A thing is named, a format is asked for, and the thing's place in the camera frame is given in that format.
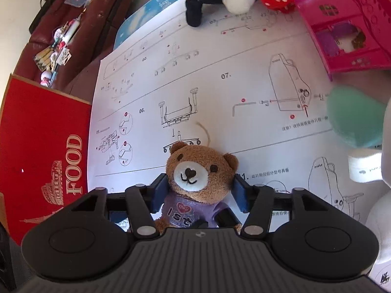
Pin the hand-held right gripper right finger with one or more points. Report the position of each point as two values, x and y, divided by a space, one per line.
241 195

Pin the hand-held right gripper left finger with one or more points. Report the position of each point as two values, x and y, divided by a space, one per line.
158 192

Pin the brown teddy bear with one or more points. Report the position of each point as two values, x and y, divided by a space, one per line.
195 171

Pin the red printed cardboard box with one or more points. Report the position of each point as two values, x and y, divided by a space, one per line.
39 143

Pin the white instruction sheet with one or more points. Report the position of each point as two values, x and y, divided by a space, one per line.
229 97

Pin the green ball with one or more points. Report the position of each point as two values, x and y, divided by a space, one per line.
354 113

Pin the white plush toy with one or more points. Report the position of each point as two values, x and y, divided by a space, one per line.
381 219

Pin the pile of small toys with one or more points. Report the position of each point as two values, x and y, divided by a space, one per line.
58 55

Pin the blue printed sheet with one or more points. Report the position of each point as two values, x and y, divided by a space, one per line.
140 21

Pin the dark red leather sofa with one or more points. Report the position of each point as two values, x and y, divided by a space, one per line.
100 21

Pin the black bag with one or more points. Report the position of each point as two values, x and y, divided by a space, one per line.
45 10

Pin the pink plastic toy house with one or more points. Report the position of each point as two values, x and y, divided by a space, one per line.
351 6

